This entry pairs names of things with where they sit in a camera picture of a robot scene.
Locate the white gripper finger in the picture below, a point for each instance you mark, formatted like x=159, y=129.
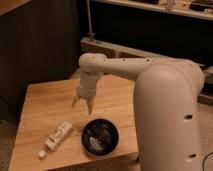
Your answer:
x=90, y=105
x=75, y=100

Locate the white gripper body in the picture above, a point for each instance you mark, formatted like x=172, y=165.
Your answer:
x=86, y=87

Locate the upper wooden shelf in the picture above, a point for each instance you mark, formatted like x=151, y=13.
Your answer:
x=187, y=8

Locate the wooden table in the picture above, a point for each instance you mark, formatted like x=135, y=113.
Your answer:
x=48, y=104

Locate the grey metal beam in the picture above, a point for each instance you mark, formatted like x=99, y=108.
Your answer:
x=118, y=51

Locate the metal vertical pole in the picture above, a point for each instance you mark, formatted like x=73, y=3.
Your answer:
x=90, y=33

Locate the clear plastic bottle white cap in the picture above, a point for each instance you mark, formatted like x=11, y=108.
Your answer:
x=56, y=138

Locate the black ceramic bowl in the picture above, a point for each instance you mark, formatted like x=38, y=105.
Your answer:
x=100, y=137

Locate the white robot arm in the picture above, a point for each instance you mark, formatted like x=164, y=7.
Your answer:
x=165, y=99

